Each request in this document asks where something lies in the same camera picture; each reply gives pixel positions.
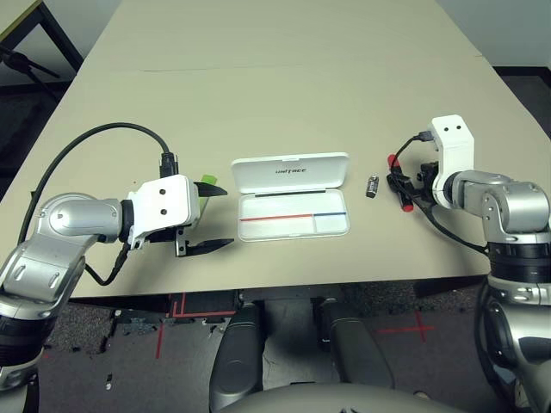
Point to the red tape vertical strip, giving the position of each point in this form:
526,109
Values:
159,342

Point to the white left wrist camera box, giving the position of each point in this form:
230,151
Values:
165,202

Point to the grey robot torso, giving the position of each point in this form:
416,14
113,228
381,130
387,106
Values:
336,400

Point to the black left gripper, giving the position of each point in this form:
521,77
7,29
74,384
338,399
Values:
161,236

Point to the grey robot right leg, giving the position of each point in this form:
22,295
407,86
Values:
357,348

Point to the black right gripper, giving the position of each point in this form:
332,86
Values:
426,180

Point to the grey robot left leg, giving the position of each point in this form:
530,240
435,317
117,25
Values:
237,353

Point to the grey robot leg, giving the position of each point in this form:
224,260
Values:
237,353
357,348

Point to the black framed side table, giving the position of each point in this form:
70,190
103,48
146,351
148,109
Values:
17,13

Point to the white plastic pencil case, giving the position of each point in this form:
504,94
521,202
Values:
292,193

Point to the red black marker pen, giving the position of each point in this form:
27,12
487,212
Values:
392,161

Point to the black tripod stand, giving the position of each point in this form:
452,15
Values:
26,64

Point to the white shoe tip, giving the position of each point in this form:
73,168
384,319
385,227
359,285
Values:
421,394

